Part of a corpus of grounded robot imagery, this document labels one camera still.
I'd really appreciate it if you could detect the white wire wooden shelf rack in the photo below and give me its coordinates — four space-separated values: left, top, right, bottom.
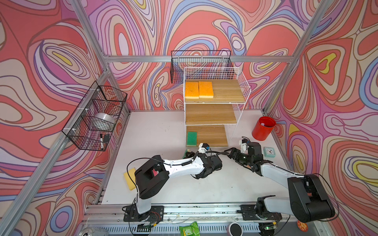
183 67 252 147

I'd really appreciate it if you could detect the small mint alarm clock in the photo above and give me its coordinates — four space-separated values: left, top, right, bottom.
263 147 276 158

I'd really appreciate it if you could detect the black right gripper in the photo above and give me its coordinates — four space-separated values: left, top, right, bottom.
224 147 254 165

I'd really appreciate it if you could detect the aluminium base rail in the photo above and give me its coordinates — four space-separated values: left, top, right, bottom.
80 203 330 236

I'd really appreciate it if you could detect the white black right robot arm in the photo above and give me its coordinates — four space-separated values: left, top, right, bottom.
227 139 336 223

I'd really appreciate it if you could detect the black wire basket wall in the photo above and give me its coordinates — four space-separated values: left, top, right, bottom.
170 49 232 84
62 82 128 151

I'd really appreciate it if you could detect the black wire basket back wall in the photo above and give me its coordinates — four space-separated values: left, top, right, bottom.
170 49 232 84

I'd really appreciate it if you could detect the red ribbed metal bucket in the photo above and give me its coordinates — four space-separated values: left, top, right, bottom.
252 116 276 141

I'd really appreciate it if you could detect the black marker in basket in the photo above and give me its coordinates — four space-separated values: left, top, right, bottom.
100 134 104 150

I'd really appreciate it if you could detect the black wire basket left wall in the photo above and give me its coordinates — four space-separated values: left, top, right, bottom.
62 82 128 151

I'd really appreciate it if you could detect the silver bowl in basket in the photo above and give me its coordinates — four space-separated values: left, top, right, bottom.
93 113 116 125

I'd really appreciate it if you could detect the orange yellow sponge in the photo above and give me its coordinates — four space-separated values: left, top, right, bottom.
198 81 214 98
124 168 136 191
185 82 199 99

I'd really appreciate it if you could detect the green snack packet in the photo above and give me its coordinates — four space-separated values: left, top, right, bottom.
179 222 200 236

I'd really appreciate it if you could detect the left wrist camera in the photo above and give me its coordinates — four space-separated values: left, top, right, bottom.
198 143 210 153

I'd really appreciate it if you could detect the black round speaker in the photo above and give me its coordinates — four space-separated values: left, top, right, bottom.
226 223 243 236

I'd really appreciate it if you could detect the red round sticker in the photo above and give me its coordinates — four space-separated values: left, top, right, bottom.
297 220 309 232

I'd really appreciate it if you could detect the yellow green sponge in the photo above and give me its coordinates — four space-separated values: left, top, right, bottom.
183 149 191 159
187 131 197 147

